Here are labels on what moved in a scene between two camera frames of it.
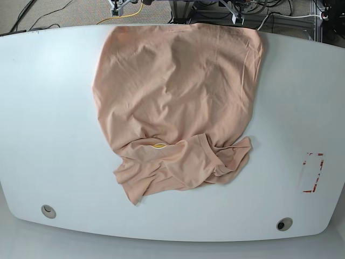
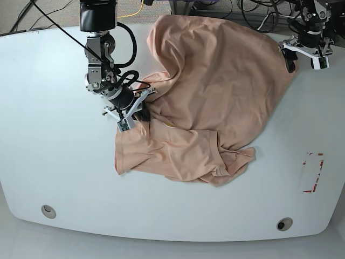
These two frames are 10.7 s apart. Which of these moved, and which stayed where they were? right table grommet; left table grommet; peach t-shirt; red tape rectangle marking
Moved: peach t-shirt
Stayed: right table grommet; red tape rectangle marking; left table grommet
